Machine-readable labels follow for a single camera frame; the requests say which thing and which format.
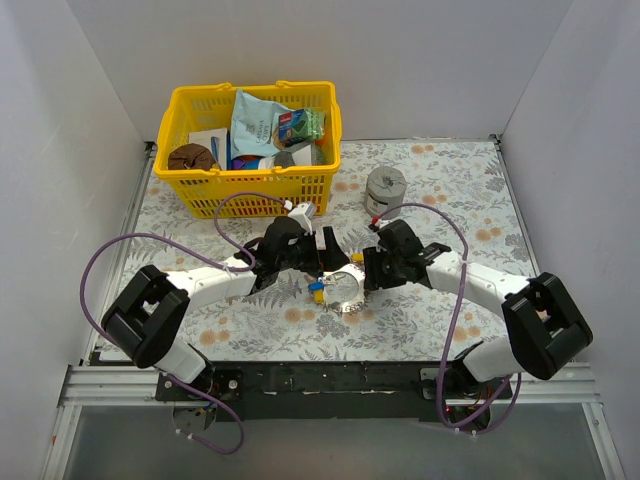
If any metal key organiser ring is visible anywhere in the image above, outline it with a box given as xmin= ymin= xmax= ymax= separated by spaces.
xmin=319 ymin=267 xmax=370 ymax=317

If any blue key tag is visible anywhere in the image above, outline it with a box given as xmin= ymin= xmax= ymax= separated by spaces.
xmin=308 ymin=282 xmax=324 ymax=292

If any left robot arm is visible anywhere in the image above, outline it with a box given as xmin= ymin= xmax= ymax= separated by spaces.
xmin=100 ymin=216 xmax=349 ymax=400

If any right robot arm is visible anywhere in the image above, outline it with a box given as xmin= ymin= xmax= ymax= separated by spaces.
xmin=364 ymin=219 xmax=593 ymax=398

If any floral table mat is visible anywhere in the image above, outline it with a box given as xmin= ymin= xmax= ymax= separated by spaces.
xmin=120 ymin=140 xmax=538 ymax=361

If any yellow plastic shopping basket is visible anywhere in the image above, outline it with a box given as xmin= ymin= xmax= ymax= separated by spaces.
xmin=154 ymin=80 xmax=342 ymax=219

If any blue green sponge pack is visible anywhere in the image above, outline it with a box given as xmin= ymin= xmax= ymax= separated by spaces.
xmin=278 ymin=108 xmax=325 ymax=146

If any white blue box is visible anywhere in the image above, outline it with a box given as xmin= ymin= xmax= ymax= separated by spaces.
xmin=189 ymin=128 xmax=230 ymax=170

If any light blue chips bag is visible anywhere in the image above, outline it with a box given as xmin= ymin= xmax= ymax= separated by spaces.
xmin=230 ymin=89 xmax=291 ymax=159

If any brown round pouch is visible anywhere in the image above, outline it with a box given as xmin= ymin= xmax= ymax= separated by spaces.
xmin=167 ymin=143 xmax=217 ymax=171

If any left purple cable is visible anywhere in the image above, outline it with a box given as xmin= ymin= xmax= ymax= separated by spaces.
xmin=80 ymin=192 xmax=296 ymax=455

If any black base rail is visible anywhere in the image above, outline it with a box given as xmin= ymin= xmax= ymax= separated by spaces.
xmin=154 ymin=357 xmax=511 ymax=424

